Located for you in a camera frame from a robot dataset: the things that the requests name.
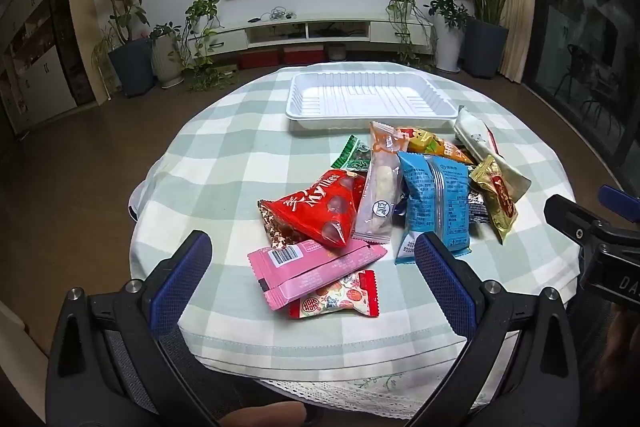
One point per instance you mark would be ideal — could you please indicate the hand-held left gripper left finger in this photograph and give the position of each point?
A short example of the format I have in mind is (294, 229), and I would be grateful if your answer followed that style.
(182, 279)

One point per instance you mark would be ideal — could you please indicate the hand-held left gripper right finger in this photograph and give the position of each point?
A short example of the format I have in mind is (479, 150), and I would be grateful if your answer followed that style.
(445, 284)

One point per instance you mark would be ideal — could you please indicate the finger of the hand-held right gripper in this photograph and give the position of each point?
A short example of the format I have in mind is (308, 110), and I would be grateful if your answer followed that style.
(622, 204)
(570, 219)

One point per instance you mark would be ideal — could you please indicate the gold and red snack packet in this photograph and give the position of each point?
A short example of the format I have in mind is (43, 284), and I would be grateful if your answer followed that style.
(500, 197)

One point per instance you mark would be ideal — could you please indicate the blue snack packet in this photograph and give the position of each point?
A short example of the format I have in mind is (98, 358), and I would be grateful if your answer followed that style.
(430, 202)

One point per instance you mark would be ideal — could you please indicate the black snack packet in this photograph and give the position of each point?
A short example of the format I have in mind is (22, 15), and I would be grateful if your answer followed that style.
(479, 207)

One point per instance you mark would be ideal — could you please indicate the fruit print candy packet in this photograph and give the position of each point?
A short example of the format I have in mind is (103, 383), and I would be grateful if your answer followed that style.
(335, 299)

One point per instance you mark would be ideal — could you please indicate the clear packet with orange end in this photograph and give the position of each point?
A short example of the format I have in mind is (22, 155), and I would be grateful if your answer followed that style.
(380, 187)

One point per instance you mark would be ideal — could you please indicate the pink snack packet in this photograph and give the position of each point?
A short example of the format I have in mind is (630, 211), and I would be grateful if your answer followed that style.
(320, 267)

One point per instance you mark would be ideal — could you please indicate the long white snack packet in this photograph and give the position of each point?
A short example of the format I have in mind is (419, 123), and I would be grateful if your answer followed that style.
(475, 132)

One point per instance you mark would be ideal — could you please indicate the orange snack packet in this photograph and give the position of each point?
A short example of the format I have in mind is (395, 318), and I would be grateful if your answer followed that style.
(435, 144)

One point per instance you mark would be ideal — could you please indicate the red chocolate ball packet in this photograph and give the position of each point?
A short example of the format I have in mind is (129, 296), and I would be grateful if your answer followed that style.
(310, 207)

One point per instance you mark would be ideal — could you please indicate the green snack packet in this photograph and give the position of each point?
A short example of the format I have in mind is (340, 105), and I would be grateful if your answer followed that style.
(352, 154)

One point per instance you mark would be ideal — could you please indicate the white plastic tray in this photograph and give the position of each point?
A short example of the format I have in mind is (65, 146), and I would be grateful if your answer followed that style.
(370, 89)

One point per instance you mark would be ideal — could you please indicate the white lace table cover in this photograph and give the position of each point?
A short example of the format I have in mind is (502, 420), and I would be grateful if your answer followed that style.
(350, 394)

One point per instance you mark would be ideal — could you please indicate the green checkered tablecloth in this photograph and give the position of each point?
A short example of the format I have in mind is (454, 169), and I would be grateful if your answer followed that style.
(250, 132)

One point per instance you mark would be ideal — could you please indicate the bushy plant in white pot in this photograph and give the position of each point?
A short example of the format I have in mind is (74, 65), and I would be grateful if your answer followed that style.
(447, 42)

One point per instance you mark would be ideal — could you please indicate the leafy tree in dark pot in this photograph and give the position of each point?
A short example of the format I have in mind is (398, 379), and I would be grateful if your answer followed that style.
(131, 67)

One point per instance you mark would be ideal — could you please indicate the plant in white ribbed pot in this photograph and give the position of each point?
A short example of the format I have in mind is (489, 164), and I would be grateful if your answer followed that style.
(167, 57)

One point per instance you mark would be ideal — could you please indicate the red storage box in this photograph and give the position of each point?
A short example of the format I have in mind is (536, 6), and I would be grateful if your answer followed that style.
(303, 55)
(259, 58)

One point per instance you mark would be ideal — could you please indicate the white television cabinet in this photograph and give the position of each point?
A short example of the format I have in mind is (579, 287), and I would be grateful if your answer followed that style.
(230, 38)

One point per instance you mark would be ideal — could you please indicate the small white pot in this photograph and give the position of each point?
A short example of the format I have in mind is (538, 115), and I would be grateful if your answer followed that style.
(337, 53)

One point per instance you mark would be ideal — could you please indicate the trailing vine plant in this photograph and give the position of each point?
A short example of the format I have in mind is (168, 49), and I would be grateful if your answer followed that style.
(202, 9)

